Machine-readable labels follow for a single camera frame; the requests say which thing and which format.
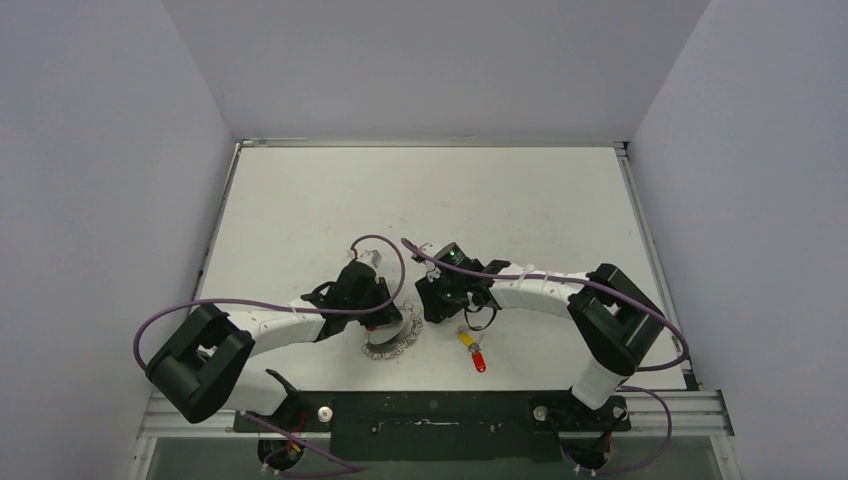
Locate yellow tagged key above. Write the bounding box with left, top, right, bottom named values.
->
left=457, top=329, right=480, bottom=354

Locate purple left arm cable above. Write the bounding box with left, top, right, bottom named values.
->
left=132, top=234, right=407, bottom=372

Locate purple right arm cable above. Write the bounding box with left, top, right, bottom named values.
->
left=400, top=237, right=692, bottom=477

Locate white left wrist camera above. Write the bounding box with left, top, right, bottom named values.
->
left=358, top=250, right=382, bottom=269

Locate red tagged key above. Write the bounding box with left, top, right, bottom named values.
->
left=470, top=347, right=487, bottom=373

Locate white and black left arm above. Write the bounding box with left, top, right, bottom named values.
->
left=141, top=260, right=410, bottom=431

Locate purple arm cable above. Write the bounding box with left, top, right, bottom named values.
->
left=400, top=237, right=692, bottom=477
left=132, top=234, right=407, bottom=372

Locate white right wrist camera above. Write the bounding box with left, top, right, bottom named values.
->
left=411, top=242, right=435, bottom=263

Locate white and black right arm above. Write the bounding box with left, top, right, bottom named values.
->
left=409, top=243, right=665, bottom=429

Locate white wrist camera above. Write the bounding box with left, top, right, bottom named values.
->
left=411, top=242, right=435, bottom=263
left=358, top=250, right=382, bottom=269

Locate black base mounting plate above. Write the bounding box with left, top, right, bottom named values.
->
left=233, top=390, right=631, bottom=463

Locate aluminium front rail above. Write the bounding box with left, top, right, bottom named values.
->
left=137, top=391, right=733, bottom=438

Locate large keyring with red grip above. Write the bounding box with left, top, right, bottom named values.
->
left=361, top=299, right=424, bottom=361

